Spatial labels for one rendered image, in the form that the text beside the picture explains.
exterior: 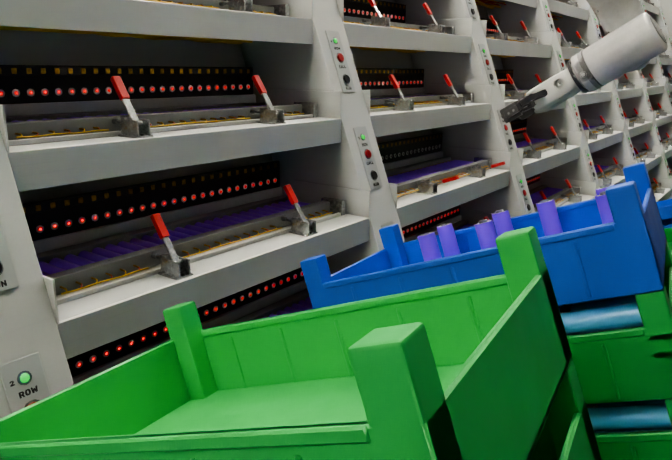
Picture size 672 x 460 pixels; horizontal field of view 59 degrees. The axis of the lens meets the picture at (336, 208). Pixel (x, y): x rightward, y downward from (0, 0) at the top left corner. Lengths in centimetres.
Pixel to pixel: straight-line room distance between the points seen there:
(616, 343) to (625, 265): 6
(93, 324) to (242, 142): 36
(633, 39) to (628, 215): 83
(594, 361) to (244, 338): 27
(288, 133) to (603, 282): 65
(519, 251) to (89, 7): 66
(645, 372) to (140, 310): 55
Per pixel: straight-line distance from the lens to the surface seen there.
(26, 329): 71
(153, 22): 92
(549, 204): 64
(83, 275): 81
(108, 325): 76
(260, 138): 96
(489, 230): 59
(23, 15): 82
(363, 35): 130
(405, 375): 18
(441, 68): 180
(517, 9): 247
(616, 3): 139
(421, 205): 128
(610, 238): 48
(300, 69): 118
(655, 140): 376
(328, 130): 110
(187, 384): 51
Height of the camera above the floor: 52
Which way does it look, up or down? level
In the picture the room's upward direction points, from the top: 16 degrees counter-clockwise
